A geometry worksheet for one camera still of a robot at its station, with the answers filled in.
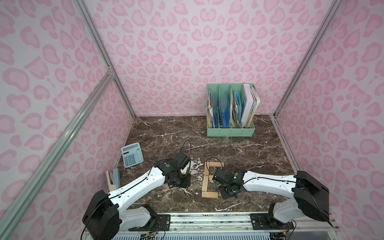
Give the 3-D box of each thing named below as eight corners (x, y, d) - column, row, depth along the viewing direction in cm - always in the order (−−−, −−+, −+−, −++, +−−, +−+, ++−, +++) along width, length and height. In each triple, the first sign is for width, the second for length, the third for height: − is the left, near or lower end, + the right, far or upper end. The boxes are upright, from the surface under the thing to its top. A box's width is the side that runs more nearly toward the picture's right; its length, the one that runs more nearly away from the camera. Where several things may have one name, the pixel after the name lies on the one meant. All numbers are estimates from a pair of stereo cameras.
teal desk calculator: (125, 169, 94) (123, 166, 91) (122, 150, 103) (120, 148, 100) (144, 161, 97) (142, 159, 94) (139, 144, 106) (138, 141, 103)
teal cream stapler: (111, 191, 85) (108, 189, 82) (109, 173, 92) (106, 171, 89) (122, 186, 87) (120, 184, 84) (119, 169, 94) (117, 166, 91)
